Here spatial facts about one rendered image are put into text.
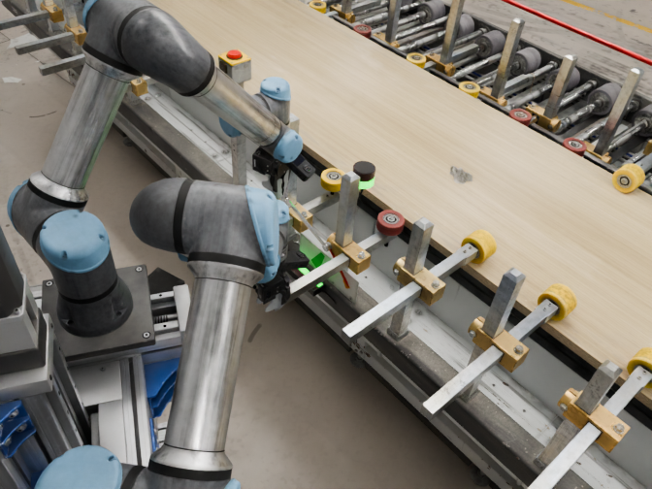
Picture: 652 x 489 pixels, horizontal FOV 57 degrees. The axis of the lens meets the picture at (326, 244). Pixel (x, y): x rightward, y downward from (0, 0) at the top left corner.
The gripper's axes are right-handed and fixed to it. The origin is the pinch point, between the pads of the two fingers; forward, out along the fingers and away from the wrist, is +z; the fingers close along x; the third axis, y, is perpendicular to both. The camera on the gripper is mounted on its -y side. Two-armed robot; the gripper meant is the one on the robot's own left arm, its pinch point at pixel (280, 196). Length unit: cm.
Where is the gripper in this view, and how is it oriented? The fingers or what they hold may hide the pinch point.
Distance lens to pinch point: 173.4
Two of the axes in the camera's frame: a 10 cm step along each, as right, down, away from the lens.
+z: -0.6, 7.1, 7.0
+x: -4.8, 5.9, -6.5
